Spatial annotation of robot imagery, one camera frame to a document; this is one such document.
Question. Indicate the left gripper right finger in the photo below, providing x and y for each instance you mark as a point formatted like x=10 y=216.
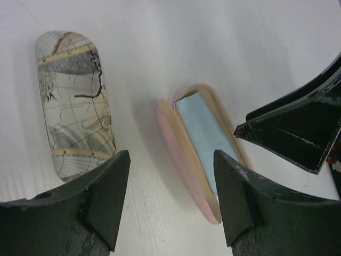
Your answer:
x=262 y=217

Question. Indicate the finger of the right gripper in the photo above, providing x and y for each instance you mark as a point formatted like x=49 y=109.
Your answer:
x=302 y=126

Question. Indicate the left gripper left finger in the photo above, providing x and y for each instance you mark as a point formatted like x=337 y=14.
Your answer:
x=80 y=217

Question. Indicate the light blue cleaning cloth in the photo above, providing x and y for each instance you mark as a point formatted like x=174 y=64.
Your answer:
x=205 y=133

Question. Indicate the pink glasses case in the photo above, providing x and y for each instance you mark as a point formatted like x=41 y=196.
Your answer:
x=184 y=154

